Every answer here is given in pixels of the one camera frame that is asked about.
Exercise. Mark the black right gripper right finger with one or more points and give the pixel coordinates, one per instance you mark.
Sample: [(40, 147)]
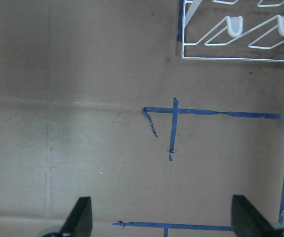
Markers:
[(247, 221)]

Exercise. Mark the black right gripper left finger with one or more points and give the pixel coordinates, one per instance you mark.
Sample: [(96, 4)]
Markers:
[(79, 223)]

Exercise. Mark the white wire cup rack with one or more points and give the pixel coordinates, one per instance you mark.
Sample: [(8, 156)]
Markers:
[(232, 30)]

